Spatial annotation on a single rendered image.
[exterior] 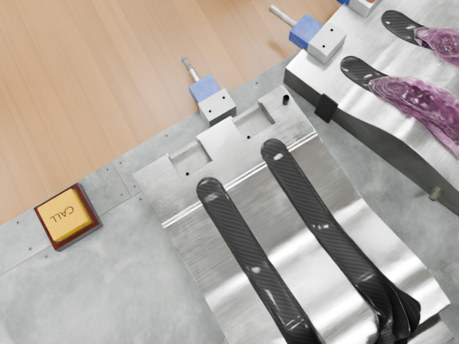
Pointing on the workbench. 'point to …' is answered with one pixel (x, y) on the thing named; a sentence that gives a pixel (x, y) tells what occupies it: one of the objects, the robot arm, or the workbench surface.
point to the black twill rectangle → (326, 108)
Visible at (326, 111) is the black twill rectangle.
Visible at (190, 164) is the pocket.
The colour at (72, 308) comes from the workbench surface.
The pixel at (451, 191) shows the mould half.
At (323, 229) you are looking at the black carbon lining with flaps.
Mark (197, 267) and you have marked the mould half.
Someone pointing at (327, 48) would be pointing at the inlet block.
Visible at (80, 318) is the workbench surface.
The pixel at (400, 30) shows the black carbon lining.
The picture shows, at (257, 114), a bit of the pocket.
